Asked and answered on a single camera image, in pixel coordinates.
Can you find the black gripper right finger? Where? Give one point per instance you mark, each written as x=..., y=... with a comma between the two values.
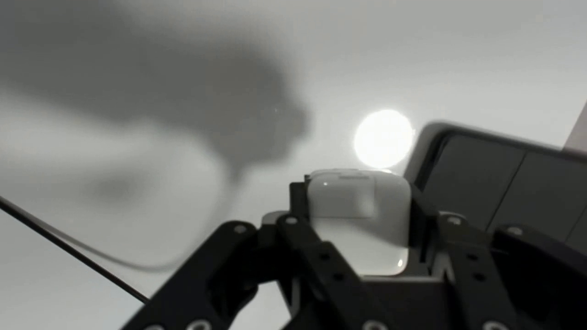
x=425, y=227

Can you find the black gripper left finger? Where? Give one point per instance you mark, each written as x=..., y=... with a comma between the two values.
x=298, y=203

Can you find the white charger adapter brick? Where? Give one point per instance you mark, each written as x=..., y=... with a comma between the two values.
x=361, y=214

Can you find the black closed laptop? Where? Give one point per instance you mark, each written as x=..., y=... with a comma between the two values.
x=502, y=184

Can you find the large white whiteboard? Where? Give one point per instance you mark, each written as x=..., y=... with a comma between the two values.
x=429, y=49

